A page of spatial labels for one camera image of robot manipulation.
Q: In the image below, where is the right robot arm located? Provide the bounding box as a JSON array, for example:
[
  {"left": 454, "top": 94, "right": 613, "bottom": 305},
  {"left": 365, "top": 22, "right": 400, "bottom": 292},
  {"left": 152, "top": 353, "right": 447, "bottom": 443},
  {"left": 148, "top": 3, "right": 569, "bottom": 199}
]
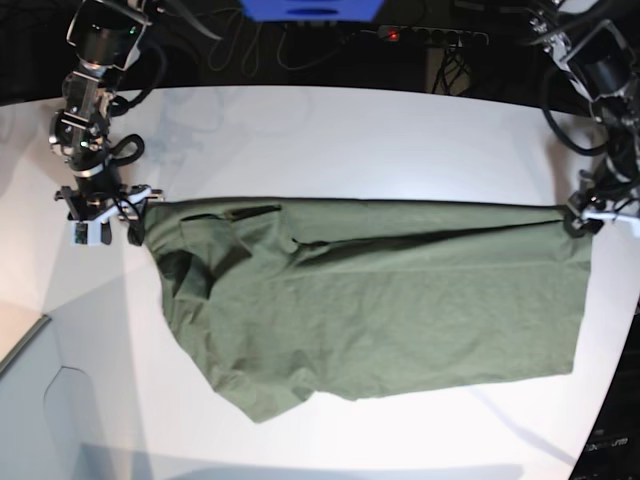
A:
[{"left": 49, "top": 1, "right": 167, "bottom": 246}]

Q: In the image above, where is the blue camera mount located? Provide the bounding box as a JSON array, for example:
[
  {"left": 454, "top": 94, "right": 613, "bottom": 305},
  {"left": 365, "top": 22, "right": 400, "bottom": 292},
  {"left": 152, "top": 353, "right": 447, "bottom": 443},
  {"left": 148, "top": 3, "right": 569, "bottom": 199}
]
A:
[{"left": 240, "top": 0, "right": 384, "bottom": 22}]

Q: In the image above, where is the black power strip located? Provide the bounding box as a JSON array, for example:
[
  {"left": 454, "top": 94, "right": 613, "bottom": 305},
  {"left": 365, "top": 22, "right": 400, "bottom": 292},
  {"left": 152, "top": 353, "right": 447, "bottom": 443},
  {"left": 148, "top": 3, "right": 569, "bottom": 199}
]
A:
[{"left": 376, "top": 25, "right": 490, "bottom": 48}]

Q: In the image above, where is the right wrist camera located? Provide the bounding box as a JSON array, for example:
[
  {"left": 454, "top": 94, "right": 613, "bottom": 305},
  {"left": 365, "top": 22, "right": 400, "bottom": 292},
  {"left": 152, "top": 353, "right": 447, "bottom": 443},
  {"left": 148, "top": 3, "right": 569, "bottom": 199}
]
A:
[{"left": 71, "top": 221, "right": 102, "bottom": 247}]

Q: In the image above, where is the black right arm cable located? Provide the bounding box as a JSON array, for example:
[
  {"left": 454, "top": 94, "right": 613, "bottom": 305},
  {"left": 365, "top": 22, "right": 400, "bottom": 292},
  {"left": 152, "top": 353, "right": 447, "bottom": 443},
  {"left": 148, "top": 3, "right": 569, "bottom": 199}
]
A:
[{"left": 107, "top": 134, "right": 147, "bottom": 169}]

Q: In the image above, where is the green t-shirt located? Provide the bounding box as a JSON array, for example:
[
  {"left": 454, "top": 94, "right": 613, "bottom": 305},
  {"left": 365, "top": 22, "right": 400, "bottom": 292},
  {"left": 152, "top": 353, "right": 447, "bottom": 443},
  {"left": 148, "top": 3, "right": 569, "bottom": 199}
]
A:
[{"left": 144, "top": 198, "right": 592, "bottom": 422}]

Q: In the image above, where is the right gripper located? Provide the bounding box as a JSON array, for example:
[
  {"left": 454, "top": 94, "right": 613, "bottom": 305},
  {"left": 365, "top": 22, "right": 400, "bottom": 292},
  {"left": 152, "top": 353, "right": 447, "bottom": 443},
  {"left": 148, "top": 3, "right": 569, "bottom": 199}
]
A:
[{"left": 54, "top": 185, "right": 165, "bottom": 246}]

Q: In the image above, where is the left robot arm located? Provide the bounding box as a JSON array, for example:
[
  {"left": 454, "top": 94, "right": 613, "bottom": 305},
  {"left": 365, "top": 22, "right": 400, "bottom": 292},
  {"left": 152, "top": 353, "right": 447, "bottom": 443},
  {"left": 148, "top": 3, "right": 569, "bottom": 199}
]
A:
[{"left": 525, "top": 1, "right": 639, "bottom": 238}]

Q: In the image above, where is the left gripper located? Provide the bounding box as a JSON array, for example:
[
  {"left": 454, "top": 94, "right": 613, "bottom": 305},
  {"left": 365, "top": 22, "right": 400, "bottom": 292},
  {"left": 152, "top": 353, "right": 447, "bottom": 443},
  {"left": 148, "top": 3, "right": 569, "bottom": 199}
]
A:
[{"left": 564, "top": 169, "right": 639, "bottom": 238}]

